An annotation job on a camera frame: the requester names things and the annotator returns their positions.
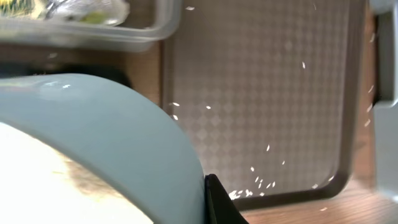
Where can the clear plastic bin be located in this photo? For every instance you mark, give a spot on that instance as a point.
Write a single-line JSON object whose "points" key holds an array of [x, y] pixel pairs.
{"points": [[148, 21]]}

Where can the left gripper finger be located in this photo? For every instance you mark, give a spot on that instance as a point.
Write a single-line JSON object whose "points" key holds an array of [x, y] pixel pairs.
{"points": [[220, 208]]}

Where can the light blue rice bowl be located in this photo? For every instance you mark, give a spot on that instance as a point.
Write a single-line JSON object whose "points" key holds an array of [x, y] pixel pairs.
{"points": [[116, 133]]}

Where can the dark brown serving tray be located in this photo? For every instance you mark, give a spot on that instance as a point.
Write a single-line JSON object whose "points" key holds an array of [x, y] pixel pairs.
{"points": [[267, 92]]}

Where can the grey dishwasher rack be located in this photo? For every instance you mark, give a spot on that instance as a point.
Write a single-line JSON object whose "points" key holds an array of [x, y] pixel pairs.
{"points": [[385, 105]]}

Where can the pile of white rice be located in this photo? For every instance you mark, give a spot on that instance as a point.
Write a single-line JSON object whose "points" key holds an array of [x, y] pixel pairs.
{"points": [[40, 185]]}

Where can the green foil snack wrapper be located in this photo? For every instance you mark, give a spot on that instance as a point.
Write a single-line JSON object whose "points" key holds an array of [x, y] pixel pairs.
{"points": [[104, 12]]}

